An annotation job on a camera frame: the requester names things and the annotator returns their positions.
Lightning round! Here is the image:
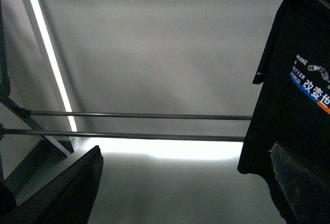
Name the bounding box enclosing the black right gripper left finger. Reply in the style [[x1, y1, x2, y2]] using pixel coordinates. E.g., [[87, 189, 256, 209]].
[[1, 146, 104, 223]]

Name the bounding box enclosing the upper metal rack rod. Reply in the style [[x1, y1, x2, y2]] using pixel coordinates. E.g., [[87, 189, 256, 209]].
[[27, 110, 252, 121]]

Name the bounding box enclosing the black printed t-shirt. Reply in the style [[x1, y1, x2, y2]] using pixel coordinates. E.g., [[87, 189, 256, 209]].
[[237, 0, 329, 223]]

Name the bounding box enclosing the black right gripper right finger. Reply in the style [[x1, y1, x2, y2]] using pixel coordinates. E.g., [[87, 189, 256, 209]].
[[271, 142, 329, 223]]

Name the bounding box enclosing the bright ceiling light strip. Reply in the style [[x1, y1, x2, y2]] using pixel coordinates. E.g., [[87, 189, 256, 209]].
[[22, 0, 78, 133]]

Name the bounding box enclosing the metal rack rod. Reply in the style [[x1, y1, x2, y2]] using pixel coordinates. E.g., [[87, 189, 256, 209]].
[[27, 110, 252, 121], [1, 129, 244, 142]]

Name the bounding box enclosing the lower metal rack rod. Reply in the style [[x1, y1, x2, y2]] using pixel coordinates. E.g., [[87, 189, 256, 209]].
[[1, 129, 244, 142]]

